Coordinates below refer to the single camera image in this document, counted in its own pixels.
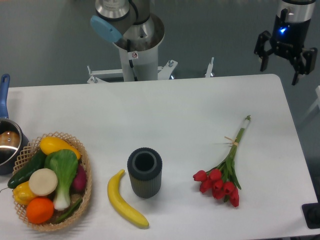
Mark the woven wicker basket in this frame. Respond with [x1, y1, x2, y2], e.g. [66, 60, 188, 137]
[13, 132, 92, 232]

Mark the green bok choy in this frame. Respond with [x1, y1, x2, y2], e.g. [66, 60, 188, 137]
[44, 149, 78, 211]

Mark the yellow squash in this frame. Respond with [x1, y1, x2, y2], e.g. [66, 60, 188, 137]
[39, 136, 81, 160]

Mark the green bean pod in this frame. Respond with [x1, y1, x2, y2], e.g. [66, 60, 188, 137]
[54, 199, 82, 224]

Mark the purple red onion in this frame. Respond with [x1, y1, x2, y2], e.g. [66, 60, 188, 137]
[71, 164, 87, 193]

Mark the yellow bell pepper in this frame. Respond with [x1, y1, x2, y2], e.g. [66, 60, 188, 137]
[12, 181, 37, 206]

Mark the red tulip bouquet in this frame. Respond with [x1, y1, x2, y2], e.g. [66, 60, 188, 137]
[192, 115, 251, 208]

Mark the yellow banana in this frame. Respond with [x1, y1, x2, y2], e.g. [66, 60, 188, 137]
[107, 169, 150, 229]

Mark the white frame at right edge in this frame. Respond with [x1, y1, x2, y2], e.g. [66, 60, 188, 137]
[302, 85, 320, 121]

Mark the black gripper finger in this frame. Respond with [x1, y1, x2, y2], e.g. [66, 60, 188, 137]
[253, 30, 274, 72]
[291, 47, 318, 86]

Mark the dark grey ribbed vase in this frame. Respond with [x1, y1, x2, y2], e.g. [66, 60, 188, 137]
[127, 147, 163, 199]

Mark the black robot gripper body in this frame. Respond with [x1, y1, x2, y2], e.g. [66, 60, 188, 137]
[270, 0, 316, 58]

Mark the orange fruit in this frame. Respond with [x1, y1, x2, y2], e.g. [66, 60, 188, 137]
[26, 197, 54, 224]

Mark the beige round slice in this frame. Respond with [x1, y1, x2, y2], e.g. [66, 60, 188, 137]
[28, 168, 58, 196]

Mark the black device at table edge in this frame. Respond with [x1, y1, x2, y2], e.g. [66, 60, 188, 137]
[301, 202, 320, 229]

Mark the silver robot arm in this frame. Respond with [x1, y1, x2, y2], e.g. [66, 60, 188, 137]
[90, 0, 318, 85]

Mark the blue handled saucepan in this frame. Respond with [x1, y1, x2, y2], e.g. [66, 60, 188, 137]
[0, 74, 29, 175]

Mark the green cucumber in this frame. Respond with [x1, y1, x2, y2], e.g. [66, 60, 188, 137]
[7, 149, 47, 189]

